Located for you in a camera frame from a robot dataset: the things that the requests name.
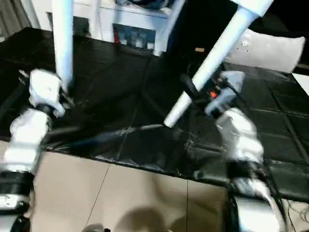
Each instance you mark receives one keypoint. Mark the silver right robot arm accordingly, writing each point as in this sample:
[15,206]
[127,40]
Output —
[241,137]

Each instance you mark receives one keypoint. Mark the small white cup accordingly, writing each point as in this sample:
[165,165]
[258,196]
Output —
[150,46]
[138,43]
[123,41]

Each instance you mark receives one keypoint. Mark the grey pillow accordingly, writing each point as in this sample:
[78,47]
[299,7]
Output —
[270,50]

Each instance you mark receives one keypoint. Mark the grey curtain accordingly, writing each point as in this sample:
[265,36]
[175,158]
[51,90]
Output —
[14,14]

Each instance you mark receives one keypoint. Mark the white sideboard with glass doors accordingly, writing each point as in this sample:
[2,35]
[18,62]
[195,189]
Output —
[135,17]

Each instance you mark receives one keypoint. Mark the black cabinet with gold label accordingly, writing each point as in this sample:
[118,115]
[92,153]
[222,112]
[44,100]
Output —
[198,29]

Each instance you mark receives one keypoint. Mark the white flat board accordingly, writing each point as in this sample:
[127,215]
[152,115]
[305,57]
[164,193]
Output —
[303,82]

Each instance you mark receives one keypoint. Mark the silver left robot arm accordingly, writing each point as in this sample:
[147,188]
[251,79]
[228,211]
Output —
[24,145]

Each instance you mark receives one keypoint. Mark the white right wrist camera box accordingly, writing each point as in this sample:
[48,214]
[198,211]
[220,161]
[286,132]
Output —
[231,82]

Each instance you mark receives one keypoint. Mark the black mat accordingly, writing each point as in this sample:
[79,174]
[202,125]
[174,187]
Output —
[108,84]

